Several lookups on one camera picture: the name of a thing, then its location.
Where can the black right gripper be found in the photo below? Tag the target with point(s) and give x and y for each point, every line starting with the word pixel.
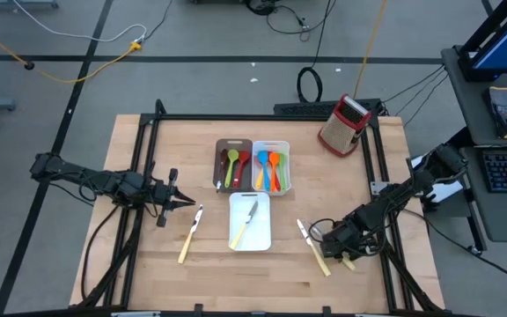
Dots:
pixel 346 240

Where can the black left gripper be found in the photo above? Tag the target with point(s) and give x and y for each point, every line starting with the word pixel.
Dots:
pixel 161 196

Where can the green silicone spoon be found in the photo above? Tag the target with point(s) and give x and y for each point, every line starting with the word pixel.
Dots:
pixel 232 155

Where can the red silicone spoon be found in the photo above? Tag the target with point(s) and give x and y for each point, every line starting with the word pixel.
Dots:
pixel 244 157

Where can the red silicone spatula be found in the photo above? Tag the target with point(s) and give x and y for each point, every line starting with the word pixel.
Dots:
pixel 278 181

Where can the blue silicone spatula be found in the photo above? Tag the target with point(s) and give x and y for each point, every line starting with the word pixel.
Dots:
pixel 263 157

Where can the green silicone spatula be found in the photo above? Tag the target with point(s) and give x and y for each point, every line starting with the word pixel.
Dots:
pixel 283 160

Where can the orange silicone spatula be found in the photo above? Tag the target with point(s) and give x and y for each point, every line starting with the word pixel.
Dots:
pixel 274 158

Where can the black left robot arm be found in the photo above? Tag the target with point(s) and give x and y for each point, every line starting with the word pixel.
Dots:
pixel 104 182

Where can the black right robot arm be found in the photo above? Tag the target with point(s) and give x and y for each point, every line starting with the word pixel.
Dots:
pixel 394 198

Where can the black table clamp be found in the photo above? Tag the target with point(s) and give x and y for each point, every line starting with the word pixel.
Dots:
pixel 198 309
pixel 326 310

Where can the white opaque plastic bin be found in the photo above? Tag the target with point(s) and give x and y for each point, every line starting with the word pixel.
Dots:
pixel 262 229

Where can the white translucent plastic bin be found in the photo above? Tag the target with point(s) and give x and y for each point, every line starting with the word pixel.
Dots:
pixel 258 146

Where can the red steel box grater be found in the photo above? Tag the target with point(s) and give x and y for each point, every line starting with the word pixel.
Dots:
pixel 339 132

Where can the white paper sheet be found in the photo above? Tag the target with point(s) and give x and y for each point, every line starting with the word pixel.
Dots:
pixel 449 193

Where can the black power strip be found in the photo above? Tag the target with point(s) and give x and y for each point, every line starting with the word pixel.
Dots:
pixel 306 108

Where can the grey computer desk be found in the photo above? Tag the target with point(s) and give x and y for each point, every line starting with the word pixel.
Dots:
pixel 469 110

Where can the grey black work gloves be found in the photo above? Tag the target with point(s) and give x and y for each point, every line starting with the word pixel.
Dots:
pixel 502 110

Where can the black aluminium table frame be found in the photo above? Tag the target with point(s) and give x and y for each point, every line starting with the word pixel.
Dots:
pixel 253 117

